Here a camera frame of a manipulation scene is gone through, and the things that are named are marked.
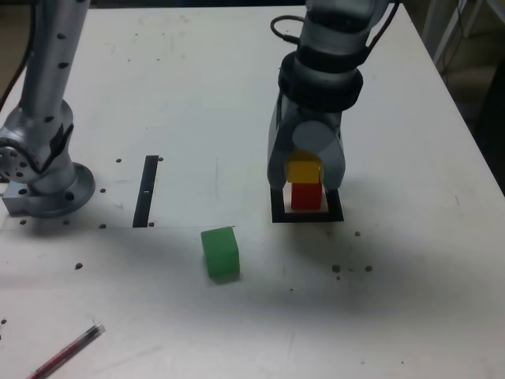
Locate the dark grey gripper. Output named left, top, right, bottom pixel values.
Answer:
left=267, top=100, right=348, bottom=192

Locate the yellow cube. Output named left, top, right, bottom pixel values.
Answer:
left=286, top=151, right=321, bottom=185

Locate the red cube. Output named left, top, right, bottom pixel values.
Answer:
left=290, top=182, right=323, bottom=210

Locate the green cube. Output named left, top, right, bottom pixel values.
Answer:
left=200, top=227, right=241, bottom=283

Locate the black tape square outline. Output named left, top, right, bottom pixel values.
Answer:
left=270, top=188, right=345, bottom=224

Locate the black tape strip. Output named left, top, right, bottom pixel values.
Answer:
left=133, top=155, right=159, bottom=229

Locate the white metal rack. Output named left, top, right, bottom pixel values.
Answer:
left=421, top=0, right=505, bottom=70

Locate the black bulky background object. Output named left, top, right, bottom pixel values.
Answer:
left=472, top=65, right=505, bottom=190

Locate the red pen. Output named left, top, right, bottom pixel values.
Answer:
left=25, top=322, right=107, bottom=379

